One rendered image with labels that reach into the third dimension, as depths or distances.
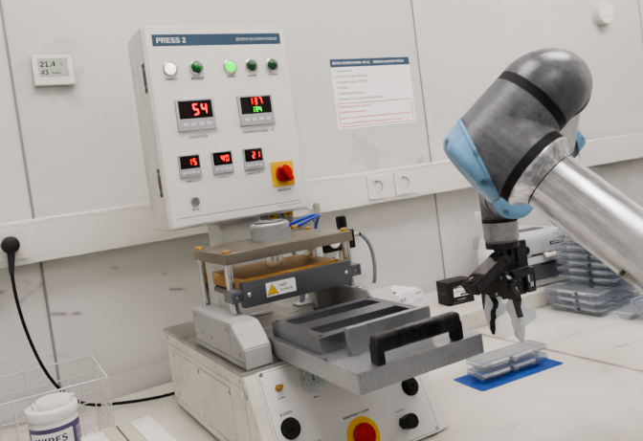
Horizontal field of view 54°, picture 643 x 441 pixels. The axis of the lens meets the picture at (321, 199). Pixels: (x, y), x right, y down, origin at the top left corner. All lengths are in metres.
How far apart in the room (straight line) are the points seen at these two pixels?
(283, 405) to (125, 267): 0.72
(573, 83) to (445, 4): 1.36
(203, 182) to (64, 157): 0.42
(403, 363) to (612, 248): 0.31
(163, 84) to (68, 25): 0.41
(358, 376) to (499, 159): 0.34
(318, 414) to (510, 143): 0.54
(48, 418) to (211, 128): 0.63
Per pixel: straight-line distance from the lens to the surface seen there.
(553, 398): 1.33
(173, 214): 1.33
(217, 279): 1.29
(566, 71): 0.93
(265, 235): 1.23
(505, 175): 0.88
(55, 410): 1.23
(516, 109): 0.89
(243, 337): 1.08
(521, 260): 1.44
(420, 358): 0.91
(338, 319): 1.04
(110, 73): 1.69
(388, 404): 1.16
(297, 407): 1.09
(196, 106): 1.36
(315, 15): 1.94
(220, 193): 1.37
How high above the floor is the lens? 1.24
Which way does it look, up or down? 3 degrees down
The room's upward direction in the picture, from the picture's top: 7 degrees counter-clockwise
